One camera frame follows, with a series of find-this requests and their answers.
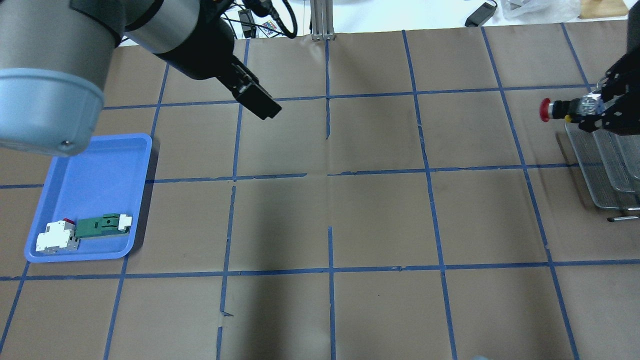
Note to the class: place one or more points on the clear plastic bag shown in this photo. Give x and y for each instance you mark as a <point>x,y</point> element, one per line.
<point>541,11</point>

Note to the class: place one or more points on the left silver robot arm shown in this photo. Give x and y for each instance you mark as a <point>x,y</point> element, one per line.
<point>55,57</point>

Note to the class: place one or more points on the wooden board stand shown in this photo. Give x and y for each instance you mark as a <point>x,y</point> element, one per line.
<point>599,9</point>

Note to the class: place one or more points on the green circuit board module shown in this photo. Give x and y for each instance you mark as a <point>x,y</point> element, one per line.
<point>107,225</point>

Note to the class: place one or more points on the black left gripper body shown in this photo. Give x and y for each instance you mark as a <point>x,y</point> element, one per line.
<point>202,52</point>

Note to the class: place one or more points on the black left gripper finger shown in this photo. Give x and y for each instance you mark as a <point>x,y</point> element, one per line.
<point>247,90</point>

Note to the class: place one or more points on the white circuit breaker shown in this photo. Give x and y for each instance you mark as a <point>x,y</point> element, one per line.
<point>58,236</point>

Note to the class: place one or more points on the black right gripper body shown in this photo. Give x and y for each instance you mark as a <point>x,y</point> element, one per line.
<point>624,107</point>

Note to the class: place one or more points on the red push button switch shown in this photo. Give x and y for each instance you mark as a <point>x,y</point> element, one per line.
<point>569,110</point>

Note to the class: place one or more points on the black power adapter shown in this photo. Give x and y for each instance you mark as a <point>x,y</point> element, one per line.
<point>481,14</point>

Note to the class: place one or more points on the blue plastic tray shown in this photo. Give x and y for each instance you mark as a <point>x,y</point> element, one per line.
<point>108,177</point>

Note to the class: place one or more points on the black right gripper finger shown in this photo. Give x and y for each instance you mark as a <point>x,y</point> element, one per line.
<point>590,123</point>

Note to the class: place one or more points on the aluminium frame post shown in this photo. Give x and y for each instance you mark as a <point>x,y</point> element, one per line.
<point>322,20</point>

